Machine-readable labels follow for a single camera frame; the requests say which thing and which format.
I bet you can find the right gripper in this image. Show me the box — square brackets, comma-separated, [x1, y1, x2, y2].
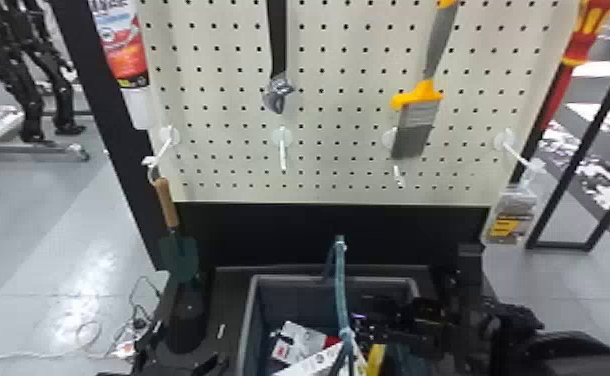
[355, 295, 462, 359]

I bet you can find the red yellow screwdriver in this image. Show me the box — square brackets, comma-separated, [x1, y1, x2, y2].
[538, 0, 610, 134]

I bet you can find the white pegboard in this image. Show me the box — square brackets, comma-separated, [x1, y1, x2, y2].
[47, 0, 582, 376]

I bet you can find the black adjustable wrench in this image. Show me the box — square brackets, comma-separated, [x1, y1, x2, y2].
[261, 0, 297, 116]

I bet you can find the yellow grey paintbrush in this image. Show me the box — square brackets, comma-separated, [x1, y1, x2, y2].
[388, 0, 462, 162]

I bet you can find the green trowel wooden handle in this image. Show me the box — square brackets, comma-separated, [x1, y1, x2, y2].
[146, 166, 202, 286]

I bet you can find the grey cable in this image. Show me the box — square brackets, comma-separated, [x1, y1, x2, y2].
[73, 274, 163, 359]

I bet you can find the white card packet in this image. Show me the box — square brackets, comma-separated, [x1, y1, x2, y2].
[275, 341, 368, 376]

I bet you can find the blue basket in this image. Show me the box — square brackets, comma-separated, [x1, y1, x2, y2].
[235, 235, 427, 376]

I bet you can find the clear packet yellow label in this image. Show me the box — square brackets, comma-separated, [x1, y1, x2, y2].
[484, 182, 539, 246]

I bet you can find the yellow tool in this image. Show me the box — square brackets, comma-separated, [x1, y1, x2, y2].
[366, 343, 389, 376]

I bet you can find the black side table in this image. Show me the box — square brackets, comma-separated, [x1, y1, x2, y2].
[524, 59, 610, 265]

